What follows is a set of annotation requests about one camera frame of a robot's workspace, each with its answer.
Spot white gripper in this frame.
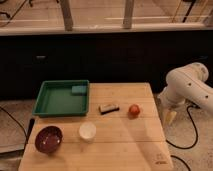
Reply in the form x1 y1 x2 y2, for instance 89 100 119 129
158 87 183 125

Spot red orange apple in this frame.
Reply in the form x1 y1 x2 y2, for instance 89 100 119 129
128 104 140 118

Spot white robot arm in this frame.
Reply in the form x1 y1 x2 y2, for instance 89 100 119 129
158 62 213 125

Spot white paper cup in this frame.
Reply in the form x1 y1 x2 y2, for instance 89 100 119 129
79 122 96 142

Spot black white eraser block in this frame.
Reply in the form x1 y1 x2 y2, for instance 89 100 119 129
99 104 119 115

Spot green sponge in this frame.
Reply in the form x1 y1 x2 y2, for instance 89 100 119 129
71 85 87 95

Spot green plastic tray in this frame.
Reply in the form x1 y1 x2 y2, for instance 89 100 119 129
33 80 90 117

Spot dark red bowl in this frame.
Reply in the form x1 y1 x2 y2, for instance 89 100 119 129
35 126 63 154

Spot black cable right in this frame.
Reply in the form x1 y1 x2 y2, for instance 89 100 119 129
165 104 200 171

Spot black cable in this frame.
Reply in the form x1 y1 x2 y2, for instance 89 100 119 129
0 105 36 148
165 104 200 171

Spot black cable left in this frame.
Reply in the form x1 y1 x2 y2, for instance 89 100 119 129
0 105 36 148

